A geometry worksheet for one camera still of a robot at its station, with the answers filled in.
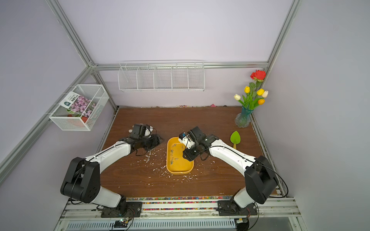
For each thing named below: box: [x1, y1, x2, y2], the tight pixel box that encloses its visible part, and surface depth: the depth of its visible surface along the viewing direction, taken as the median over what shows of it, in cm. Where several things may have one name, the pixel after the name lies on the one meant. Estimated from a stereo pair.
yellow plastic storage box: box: [166, 136, 195, 175], surface depth 92 cm
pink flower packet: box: [58, 91, 97, 118], surface depth 75 cm
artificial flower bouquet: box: [234, 69, 269, 111], surface depth 91 cm
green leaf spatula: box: [230, 130, 241, 150], surface depth 104 cm
